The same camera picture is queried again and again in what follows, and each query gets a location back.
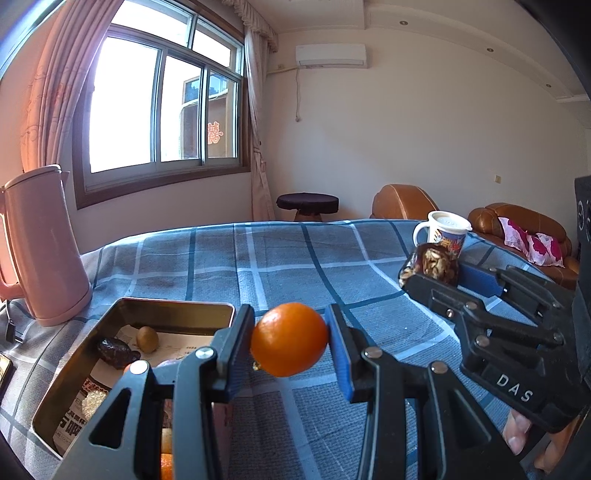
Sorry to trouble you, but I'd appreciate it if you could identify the narrow pink curtain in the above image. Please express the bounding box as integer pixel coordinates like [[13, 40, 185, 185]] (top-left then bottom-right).
[[243, 28, 278, 222]]

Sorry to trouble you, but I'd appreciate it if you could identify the white printed mug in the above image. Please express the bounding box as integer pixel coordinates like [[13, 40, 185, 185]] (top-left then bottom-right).
[[412, 211, 472, 259]]

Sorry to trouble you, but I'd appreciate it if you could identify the blue plaid tablecloth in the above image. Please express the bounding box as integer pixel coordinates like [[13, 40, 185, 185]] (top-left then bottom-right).
[[0, 219, 591, 480]]

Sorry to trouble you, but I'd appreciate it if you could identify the black power plug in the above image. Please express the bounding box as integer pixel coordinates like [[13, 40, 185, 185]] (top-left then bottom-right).
[[0, 300, 24, 344]]

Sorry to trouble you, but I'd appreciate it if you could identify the printed paper leaflet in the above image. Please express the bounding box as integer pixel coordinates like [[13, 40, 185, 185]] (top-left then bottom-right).
[[53, 323, 218, 457]]

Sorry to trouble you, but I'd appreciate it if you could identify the pink curtain valance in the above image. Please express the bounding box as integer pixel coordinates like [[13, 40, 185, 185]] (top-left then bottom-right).
[[217, 0, 279, 51]]

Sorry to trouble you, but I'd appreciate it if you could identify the brown kiwi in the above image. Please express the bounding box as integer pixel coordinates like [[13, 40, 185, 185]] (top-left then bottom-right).
[[136, 326, 160, 354]]

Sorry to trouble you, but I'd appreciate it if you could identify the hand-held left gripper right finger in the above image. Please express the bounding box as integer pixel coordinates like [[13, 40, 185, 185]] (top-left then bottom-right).
[[324, 303, 527, 480]]

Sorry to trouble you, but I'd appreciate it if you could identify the pink floral pillow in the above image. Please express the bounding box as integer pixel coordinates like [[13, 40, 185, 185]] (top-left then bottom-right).
[[498, 217, 565, 268]]

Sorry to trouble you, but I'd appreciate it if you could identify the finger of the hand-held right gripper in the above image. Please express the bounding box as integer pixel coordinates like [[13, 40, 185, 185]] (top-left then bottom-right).
[[403, 273, 566, 365], [459, 264, 573, 324]]

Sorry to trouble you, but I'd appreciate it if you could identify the brown leather armchair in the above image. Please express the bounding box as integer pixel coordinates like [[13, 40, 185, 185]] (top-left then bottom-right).
[[370, 184, 439, 221]]

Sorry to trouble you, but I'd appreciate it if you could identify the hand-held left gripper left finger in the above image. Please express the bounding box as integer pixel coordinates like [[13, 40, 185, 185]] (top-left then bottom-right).
[[51, 304, 256, 480]]

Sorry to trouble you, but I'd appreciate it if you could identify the rectangular metal tin box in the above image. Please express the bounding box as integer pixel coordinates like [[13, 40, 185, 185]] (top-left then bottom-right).
[[31, 298, 236, 480]]

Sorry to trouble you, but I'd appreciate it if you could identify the sliding glass window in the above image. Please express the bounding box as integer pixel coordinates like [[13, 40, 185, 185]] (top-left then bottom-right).
[[74, 0, 252, 210]]

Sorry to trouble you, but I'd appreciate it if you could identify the wide pink curtain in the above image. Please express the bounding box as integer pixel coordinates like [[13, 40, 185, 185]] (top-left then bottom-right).
[[21, 0, 125, 174]]

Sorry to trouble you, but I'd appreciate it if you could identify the white mug lid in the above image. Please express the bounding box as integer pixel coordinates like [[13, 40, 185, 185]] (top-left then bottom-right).
[[427, 211, 472, 232]]

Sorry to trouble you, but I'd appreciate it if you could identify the pink electric kettle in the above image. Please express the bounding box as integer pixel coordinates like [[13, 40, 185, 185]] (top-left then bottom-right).
[[0, 165, 92, 328]]

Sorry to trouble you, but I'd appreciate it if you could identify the person's right hand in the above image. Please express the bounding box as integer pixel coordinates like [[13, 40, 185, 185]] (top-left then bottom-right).
[[503, 410, 583, 474]]

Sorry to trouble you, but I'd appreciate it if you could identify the dark walnut date snack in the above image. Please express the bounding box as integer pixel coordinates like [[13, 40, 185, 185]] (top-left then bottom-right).
[[399, 242, 461, 288], [97, 338, 141, 368]]

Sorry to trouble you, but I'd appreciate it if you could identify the brown leather sofa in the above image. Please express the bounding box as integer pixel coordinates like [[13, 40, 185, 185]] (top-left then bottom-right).
[[468, 203, 580, 289]]

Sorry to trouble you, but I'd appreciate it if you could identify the sesame topped round cake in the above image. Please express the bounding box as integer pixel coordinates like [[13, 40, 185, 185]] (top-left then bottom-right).
[[82, 389, 112, 418]]

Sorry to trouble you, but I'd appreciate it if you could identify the white air conditioner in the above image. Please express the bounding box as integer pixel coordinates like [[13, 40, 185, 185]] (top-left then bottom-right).
[[295, 44, 368, 69]]

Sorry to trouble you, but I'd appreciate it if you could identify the black smartphone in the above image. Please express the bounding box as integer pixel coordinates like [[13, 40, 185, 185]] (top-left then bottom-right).
[[0, 355, 14, 398]]

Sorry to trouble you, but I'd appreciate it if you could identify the dark round stool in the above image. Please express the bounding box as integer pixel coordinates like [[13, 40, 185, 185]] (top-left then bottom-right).
[[276, 193, 340, 223]]

